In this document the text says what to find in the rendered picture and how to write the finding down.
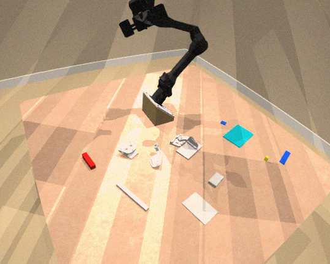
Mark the red rectangular block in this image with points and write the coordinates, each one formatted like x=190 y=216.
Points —
x=89 y=161

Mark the small white rectangular block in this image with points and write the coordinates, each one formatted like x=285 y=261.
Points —
x=215 y=180

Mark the blue flat rectangular block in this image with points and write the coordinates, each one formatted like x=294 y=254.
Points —
x=285 y=157

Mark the cyan flat square plate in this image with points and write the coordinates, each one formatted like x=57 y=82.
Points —
x=238 y=135

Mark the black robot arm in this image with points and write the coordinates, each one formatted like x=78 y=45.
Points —
x=197 y=47

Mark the white flat bar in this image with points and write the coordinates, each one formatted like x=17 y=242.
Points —
x=133 y=197

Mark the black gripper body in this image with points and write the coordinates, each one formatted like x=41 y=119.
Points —
x=160 y=11

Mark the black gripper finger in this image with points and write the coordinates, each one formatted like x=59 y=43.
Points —
x=138 y=23
x=147 y=19

